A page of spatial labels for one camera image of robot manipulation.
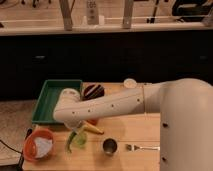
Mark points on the green plastic cup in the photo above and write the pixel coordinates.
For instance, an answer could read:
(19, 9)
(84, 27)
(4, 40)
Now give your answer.
(80, 140)

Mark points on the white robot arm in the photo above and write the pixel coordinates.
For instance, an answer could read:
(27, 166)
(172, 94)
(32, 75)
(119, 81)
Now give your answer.
(186, 125)

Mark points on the orange tomato toy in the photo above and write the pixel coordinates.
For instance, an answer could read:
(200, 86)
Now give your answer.
(93, 122)

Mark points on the green plastic tray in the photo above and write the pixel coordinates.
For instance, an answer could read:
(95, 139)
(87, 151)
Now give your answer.
(51, 89)

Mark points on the green chili pepper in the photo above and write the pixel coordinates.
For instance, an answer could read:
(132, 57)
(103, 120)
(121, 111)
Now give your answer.
(69, 141)

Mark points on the white cup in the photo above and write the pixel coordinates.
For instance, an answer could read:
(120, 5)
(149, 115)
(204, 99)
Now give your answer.
(130, 83)

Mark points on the orange bowl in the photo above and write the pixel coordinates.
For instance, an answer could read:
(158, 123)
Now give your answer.
(29, 148)

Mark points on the dark striped bowl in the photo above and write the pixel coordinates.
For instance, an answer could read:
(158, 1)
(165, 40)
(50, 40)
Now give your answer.
(93, 91)

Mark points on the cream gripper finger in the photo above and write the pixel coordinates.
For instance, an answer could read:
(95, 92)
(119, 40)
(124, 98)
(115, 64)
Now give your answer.
(79, 129)

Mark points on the small metal cup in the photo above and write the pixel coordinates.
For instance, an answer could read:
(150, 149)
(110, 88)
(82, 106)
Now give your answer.
(109, 146)

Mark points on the yellow corn toy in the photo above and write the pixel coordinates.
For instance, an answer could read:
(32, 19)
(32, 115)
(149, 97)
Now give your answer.
(91, 128)

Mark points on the white remote device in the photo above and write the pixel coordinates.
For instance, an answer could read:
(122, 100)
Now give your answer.
(92, 12)

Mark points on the white crumpled cloth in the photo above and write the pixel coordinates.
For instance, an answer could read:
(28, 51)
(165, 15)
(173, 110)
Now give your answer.
(43, 146)

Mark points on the silver fork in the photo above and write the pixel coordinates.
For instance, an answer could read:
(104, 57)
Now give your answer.
(131, 147)

